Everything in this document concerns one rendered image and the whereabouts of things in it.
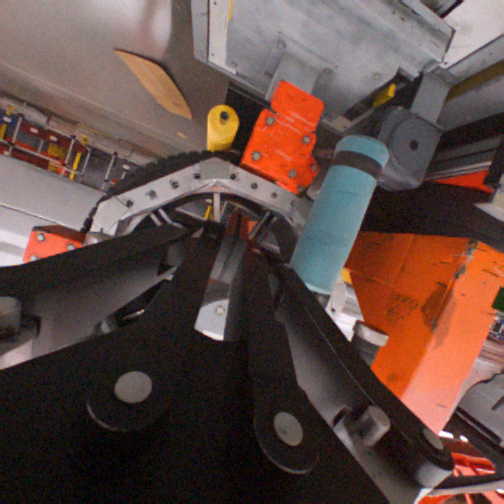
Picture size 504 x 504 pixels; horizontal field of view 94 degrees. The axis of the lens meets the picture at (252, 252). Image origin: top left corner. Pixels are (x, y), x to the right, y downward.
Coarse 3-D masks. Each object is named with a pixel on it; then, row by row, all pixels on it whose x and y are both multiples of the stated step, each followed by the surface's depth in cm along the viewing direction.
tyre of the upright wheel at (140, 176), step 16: (160, 160) 51; (176, 160) 52; (192, 160) 52; (224, 160) 53; (240, 160) 54; (128, 176) 51; (144, 176) 51; (160, 176) 51; (112, 192) 50; (96, 208) 50
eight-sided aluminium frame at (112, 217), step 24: (192, 168) 45; (216, 168) 45; (240, 168) 46; (144, 192) 44; (168, 192) 44; (192, 192) 49; (240, 192) 48; (264, 192) 48; (288, 192) 49; (96, 216) 42; (120, 216) 43; (336, 288) 53; (336, 312) 55
